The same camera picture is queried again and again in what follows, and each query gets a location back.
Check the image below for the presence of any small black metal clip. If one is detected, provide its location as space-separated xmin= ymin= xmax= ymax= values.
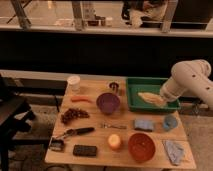
xmin=49 ymin=138 xmax=64 ymax=151

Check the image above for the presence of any black chair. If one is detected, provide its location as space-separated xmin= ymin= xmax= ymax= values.
xmin=0 ymin=75 xmax=35 ymax=171

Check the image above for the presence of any blue grey cloth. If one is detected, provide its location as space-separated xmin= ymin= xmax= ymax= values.
xmin=163 ymin=140 xmax=184 ymax=166

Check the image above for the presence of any blue sponge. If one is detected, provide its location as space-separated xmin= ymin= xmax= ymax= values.
xmin=134 ymin=119 xmax=154 ymax=132

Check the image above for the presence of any blue plastic cup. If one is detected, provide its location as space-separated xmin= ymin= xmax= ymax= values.
xmin=163 ymin=115 xmax=178 ymax=131

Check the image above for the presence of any metal fork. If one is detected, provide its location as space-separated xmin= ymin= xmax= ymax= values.
xmin=101 ymin=123 xmax=127 ymax=129

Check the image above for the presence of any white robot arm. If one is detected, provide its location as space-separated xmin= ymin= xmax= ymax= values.
xmin=160 ymin=60 xmax=213 ymax=110

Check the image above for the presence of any yellow banana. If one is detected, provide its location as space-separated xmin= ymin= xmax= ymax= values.
xmin=138 ymin=92 xmax=166 ymax=107

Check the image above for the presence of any white plastic cup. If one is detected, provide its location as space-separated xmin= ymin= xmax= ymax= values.
xmin=67 ymin=75 xmax=80 ymax=91

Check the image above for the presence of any black rectangular block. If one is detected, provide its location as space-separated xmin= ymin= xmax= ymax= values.
xmin=73 ymin=145 xmax=97 ymax=157

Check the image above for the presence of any yellow red apple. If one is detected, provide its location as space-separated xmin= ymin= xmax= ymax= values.
xmin=108 ymin=134 xmax=121 ymax=150

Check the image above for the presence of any purple bowl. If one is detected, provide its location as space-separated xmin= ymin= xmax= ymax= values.
xmin=96 ymin=93 xmax=120 ymax=114

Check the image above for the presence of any small metal cup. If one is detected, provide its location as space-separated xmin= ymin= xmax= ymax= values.
xmin=109 ymin=82 xmax=119 ymax=93

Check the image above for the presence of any red orange bowl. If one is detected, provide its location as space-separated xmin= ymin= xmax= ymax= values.
xmin=128 ymin=133 xmax=156 ymax=163

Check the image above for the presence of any green plastic tray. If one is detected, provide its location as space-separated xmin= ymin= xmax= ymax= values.
xmin=126 ymin=77 xmax=180 ymax=113

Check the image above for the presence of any bunch of dark grapes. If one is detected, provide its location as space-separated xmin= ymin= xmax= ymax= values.
xmin=61 ymin=108 xmax=89 ymax=124

